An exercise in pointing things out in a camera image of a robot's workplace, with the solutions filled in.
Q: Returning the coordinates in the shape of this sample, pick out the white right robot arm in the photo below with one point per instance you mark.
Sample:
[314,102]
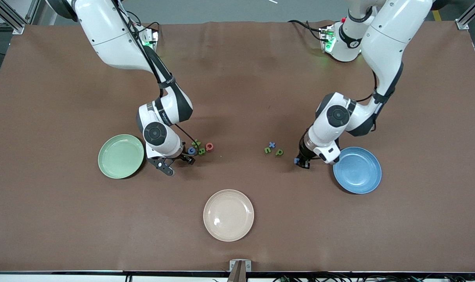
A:
[116,35]

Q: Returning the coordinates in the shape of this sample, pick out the tan camera post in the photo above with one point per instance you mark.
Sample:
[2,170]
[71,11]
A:
[236,274]

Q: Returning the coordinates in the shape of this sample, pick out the green round plate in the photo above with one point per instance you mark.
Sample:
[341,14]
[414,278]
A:
[121,156]

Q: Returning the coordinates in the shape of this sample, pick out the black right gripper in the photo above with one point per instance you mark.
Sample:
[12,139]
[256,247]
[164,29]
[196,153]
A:
[185,158]

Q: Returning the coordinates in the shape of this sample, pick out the blue round plate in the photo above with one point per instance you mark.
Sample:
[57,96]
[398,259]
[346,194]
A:
[358,172]

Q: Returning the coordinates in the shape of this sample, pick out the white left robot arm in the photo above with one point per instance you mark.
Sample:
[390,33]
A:
[386,39]

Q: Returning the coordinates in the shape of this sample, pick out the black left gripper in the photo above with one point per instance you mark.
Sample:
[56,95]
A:
[303,153]

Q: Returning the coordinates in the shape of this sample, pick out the right arm base connector panel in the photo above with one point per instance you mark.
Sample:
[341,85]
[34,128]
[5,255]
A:
[153,37]

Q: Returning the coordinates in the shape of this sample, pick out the left arm base connector panel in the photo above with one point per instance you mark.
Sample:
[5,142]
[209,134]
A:
[326,39]

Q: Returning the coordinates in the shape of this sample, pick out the green foam letter B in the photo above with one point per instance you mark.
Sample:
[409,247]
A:
[199,151]

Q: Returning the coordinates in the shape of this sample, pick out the red foam letter Q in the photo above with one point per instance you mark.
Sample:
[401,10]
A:
[207,147]

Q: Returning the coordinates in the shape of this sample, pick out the green foam letter p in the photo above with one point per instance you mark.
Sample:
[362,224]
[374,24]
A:
[277,152]

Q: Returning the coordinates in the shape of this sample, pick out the grey metal bracket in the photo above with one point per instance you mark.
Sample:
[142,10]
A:
[249,265]

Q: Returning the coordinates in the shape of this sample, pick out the beige round plate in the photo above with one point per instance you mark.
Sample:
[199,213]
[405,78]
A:
[228,215]

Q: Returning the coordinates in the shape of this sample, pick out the brown table cover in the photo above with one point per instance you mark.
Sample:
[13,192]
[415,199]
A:
[237,98]

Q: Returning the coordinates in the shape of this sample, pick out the blue foam letter G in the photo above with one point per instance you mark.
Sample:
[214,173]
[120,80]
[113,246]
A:
[189,150]

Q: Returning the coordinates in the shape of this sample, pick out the aluminium frame profile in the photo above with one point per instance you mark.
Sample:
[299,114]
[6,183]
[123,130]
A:
[16,26]
[462,24]

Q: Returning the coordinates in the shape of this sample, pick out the table front edge rail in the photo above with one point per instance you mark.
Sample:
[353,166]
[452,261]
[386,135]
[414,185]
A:
[104,273]

